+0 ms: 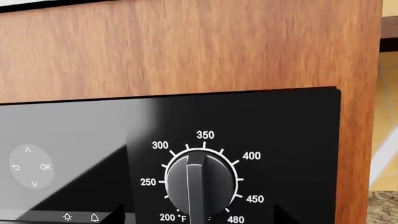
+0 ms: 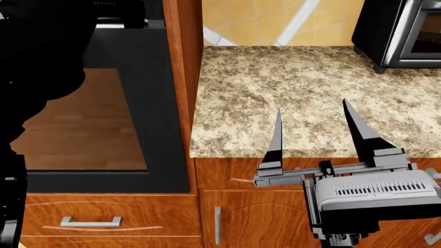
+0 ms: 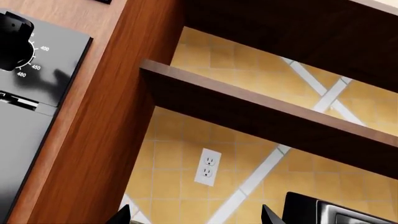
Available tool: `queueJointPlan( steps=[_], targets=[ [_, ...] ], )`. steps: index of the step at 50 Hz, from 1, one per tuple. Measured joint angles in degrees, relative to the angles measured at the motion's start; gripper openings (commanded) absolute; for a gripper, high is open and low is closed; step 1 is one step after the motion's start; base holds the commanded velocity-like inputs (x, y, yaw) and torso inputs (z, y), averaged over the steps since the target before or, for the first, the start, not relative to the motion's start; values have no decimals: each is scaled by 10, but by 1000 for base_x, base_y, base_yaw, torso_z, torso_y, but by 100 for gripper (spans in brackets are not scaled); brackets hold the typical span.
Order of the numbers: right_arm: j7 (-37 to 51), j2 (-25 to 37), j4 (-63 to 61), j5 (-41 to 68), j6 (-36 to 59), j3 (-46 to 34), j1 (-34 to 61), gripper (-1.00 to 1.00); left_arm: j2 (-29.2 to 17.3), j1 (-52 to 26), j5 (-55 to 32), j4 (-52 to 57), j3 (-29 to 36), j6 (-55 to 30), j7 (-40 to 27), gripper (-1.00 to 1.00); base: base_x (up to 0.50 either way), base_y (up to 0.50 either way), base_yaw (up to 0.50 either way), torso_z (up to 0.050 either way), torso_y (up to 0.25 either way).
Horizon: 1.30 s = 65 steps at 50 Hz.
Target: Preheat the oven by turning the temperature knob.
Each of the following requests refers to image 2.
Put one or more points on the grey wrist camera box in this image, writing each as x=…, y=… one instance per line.
x=375, y=191

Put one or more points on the wooden drawer front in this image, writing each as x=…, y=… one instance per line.
x=138, y=206

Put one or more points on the tall wooden oven cabinet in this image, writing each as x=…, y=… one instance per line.
x=181, y=77

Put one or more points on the black built-in oven door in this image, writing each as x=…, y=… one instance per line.
x=151, y=103

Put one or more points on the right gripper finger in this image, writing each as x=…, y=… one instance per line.
x=365, y=139
x=275, y=144

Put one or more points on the black silver toaster oven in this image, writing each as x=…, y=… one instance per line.
x=392, y=31

